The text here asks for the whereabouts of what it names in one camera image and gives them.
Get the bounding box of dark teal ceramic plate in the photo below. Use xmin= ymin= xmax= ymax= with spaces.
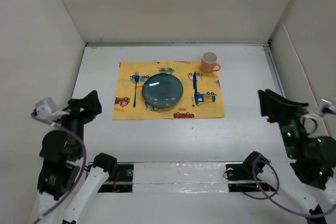
xmin=142 ymin=73 xmax=184 ymax=109

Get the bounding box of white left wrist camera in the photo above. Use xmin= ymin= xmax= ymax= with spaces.
xmin=33 ymin=97 xmax=69 ymax=121

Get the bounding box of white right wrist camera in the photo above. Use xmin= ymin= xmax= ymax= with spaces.
xmin=303 ymin=99 xmax=335 ymax=119

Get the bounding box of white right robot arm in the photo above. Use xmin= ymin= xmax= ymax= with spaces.
xmin=243 ymin=89 xmax=335 ymax=223

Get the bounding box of yellow vehicle print cloth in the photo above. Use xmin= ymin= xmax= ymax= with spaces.
xmin=113 ymin=61 xmax=225 ymax=120

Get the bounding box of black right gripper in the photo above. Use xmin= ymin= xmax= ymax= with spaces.
xmin=256 ymin=87 xmax=307 ymax=157

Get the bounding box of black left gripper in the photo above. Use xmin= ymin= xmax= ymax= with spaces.
xmin=55 ymin=89 xmax=102 ymax=156

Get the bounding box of pink ceramic mug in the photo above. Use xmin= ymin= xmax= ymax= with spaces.
xmin=201 ymin=52 xmax=221 ymax=73

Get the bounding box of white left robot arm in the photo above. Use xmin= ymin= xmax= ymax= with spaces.
xmin=31 ymin=90 xmax=117 ymax=223

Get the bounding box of blue metal fork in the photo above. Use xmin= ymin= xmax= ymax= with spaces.
xmin=133 ymin=71 xmax=140 ymax=108

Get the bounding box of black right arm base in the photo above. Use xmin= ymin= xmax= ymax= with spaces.
xmin=223 ymin=162 xmax=260 ymax=193

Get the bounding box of blue metal knife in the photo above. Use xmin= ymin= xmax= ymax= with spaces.
xmin=193 ymin=72 xmax=200 ymax=106

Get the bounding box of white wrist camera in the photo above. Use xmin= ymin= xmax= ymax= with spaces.
xmin=33 ymin=97 xmax=69 ymax=121
xmin=303 ymin=99 xmax=335 ymax=119

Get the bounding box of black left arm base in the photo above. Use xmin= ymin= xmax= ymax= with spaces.
xmin=98 ymin=163 xmax=134 ymax=193

